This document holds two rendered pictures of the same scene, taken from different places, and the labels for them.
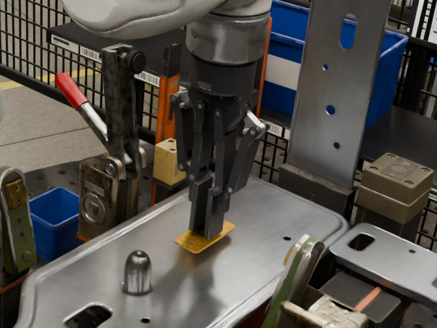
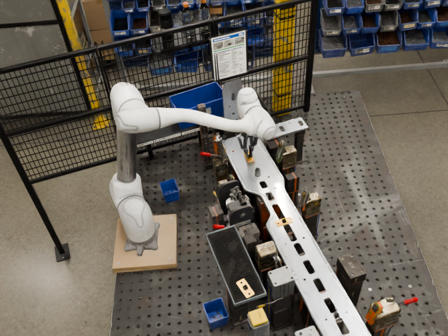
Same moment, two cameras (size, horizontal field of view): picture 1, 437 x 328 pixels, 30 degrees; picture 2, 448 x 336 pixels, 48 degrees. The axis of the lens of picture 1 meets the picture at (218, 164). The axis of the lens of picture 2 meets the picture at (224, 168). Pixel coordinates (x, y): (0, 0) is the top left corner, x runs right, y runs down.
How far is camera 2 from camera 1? 213 cm
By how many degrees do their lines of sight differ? 43
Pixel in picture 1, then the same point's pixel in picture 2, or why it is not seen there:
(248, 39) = not seen: hidden behind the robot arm
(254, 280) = (265, 156)
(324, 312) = (289, 150)
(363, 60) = not seen: hidden behind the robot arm
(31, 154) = not seen: outside the picture
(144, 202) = (162, 169)
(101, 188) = (224, 167)
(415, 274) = (277, 132)
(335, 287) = (271, 145)
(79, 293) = (255, 183)
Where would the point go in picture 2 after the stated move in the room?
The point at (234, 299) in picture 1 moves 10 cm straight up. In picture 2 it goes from (269, 161) to (270, 148)
